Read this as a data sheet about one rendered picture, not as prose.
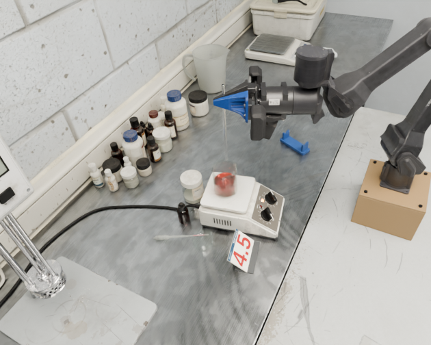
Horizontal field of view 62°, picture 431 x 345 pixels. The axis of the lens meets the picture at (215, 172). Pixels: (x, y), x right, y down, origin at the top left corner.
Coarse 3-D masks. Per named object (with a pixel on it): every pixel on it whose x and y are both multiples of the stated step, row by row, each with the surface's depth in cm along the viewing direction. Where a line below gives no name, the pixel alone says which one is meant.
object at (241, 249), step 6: (240, 234) 88; (240, 240) 87; (246, 240) 89; (234, 246) 85; (240, 246) 87; (246, 246) 88; (234, 252) 85; (240, 252) 86; (246, 252) 87; (234, 258) 84; (240, 258) 85; (246, 258) 86; (240, 264) 84
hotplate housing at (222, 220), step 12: (252, 192) 93; (252, 204) 90; (204, 216) 91; (216, 216) 90; (228, 216) 88; (240, 216) 88; (216, 228) 94; (228, 228) 92; (240, 228) 90; (252, 228) 89; (264, 228) 88
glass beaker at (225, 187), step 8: (216, 160) 88; (224, 160) 88; (232, 160) 88; (216, 168) 89; (224, 168) 90; (232, 168) 89; (216, 176) 84; (232, 176) 85; (216, 184) 87; (224, 184) 86; (232, 184) 87; (216, 192) 89; (224, 192) 88; (232, 192) 89
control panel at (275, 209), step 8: (264, 192) 94; (256, 200) 91; (264, 200) 93; (280, 200) 95; (256, 208) 90; (264, 208) 91; (272, 208) 92; (280, 208) 93; (256, 216) 88; (264, 224) 88; (272, 224) 89
